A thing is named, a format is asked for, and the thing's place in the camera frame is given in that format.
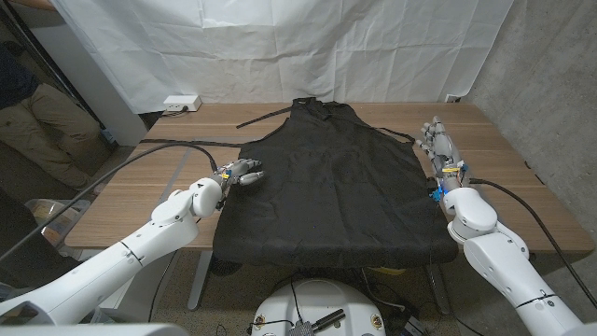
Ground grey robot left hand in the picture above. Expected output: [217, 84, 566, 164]
[214, 158, 266, 193]

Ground person in black trousers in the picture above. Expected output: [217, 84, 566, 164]
[0, 186, 88, 290]

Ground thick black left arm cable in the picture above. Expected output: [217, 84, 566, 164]
[0, 142, 219, 263]

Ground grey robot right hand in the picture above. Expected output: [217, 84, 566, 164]
[416, 115, 469, 195]

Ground white power strip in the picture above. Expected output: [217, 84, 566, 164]
[162, 94, 202, 113]

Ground clear plastic storage box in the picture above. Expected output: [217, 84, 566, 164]
[23, 198, 92, 248]

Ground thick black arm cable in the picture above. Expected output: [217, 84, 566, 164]
[467, 176, 597, 310]
[0, 142, 219, 263]

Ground black apron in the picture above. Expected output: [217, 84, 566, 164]
[139, 96, 461, 270]

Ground grey table leg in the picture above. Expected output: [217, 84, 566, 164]
[422, 263, 452, 316]
[186, 249, 214, 312]

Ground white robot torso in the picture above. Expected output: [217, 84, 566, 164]
[250, 278, 387, 336]

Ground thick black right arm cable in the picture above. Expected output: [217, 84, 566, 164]
[467, 176, 597, 310]

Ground person in khaki trousers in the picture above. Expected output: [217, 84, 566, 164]
[0, 44, 108, 190]

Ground white creased backdrop sheet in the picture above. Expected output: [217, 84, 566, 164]
[49, 0, 515, 116]

